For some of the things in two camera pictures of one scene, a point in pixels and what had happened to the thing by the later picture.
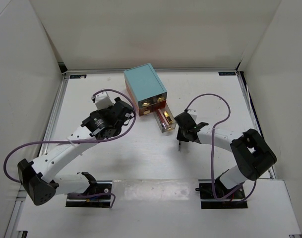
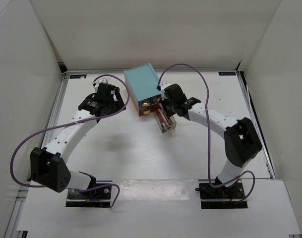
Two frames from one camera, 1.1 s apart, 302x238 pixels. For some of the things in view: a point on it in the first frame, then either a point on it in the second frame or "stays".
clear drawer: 165,119 stays
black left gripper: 117,98 -> 118,103
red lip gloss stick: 160,119 stays
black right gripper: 180,137 -> 163,103
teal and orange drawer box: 146,90 stays
